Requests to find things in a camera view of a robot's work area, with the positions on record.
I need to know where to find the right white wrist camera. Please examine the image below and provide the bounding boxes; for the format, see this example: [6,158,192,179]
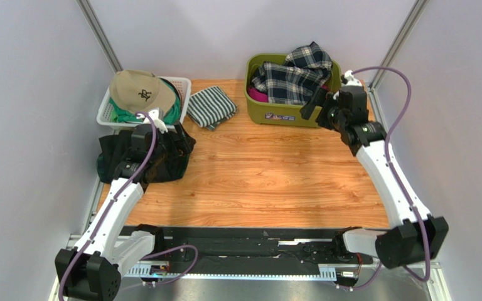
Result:
[341,70,363,88]

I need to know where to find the pink garment in tub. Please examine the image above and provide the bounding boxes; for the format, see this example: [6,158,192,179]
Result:
[247,84,329,105]

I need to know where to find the green plaid skirt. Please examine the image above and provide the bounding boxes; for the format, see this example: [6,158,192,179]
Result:
[96,159,112,184]

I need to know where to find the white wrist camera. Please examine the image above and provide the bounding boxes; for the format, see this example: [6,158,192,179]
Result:
[341,70,363,88]
[137,108,168,134]

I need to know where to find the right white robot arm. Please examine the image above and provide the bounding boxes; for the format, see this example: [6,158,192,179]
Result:
[300,86,449,269]

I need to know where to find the white plastic basket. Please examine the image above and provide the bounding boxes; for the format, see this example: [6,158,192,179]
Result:
[96,77,192,130]

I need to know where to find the striped folded cloth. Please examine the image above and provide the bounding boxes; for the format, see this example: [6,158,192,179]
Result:
[187,85,237,131]

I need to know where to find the grey white plaid skirt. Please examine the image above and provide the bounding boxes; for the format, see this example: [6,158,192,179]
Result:
[250,41,334,105]

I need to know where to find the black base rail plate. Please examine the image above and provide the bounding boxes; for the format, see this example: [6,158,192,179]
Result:
[115,225,375,277]

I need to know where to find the black garment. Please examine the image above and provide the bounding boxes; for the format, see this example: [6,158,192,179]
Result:
[97,127,184,186]

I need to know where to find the beige baseball cap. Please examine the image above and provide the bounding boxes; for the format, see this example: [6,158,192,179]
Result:
[109,70,176,115]

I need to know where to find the olive green plastic tub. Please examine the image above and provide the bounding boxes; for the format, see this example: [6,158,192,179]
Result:
[244,53,341,128]

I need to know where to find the green garment in basket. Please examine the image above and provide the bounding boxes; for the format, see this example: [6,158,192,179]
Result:
[109,78,182,125]

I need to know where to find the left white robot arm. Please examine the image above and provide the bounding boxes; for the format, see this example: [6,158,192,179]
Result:
[55,123,196,300]

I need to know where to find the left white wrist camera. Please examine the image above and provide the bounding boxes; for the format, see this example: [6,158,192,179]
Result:
[137,108,168,134]

